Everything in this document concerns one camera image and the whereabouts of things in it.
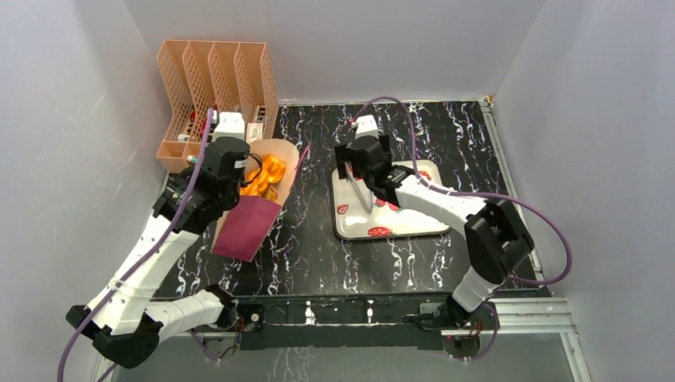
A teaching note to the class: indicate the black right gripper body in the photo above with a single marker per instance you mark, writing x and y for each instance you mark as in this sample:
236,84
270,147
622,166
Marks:
357,159

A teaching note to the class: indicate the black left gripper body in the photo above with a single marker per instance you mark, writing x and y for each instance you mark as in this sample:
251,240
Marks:
234,196

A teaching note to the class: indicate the orange braided fake bread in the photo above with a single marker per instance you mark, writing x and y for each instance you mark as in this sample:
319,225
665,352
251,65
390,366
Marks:
264,181

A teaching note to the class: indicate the silver metal tongs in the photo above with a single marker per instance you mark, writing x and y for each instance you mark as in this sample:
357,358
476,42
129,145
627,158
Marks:
364,195

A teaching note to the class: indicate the strawberry print metal tray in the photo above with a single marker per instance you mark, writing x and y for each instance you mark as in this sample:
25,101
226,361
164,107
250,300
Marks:
387,221

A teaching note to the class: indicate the pink paper gift bag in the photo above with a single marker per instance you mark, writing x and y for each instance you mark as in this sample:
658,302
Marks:
240,233

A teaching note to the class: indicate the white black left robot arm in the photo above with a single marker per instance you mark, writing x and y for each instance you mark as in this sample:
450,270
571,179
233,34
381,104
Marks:
180,216

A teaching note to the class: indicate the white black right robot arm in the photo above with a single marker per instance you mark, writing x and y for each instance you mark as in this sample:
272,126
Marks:
496,237

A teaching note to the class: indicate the white medicine box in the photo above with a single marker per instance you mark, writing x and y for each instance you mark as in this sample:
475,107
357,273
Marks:
254,132

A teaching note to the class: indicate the peach plastic file organizer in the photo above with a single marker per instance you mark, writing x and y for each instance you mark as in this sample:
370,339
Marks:
217,75

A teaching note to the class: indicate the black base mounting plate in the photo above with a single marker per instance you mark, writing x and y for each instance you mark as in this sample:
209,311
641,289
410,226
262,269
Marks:
353,321

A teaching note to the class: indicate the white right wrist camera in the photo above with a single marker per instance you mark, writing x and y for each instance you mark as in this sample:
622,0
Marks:
365,125

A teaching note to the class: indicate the aluminium frame rail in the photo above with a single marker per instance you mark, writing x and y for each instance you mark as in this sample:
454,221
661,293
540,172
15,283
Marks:
527,316

